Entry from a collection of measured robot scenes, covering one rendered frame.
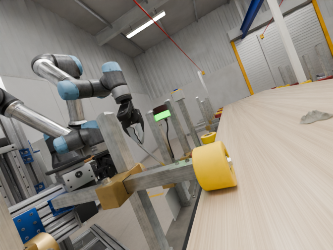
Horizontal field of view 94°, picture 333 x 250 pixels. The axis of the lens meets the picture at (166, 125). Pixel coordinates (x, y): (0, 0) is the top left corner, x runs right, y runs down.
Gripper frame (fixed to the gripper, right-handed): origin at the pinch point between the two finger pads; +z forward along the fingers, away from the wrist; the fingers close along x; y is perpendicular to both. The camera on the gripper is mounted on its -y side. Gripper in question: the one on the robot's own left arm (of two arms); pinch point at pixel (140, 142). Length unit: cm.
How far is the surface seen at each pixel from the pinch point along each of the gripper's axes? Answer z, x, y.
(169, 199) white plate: 23.3, -3.5, -7.3
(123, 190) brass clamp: 6.6, 0.0, -30.4
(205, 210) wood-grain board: 10.8, -15.4, -40.2
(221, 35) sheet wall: -277, -375, 687
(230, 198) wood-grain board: 10.8, -19.7, -39.8
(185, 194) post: 26.1, -9.4, -2.3
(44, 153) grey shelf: -31, 197, 178
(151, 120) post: -6.6, -8.2, -1.8
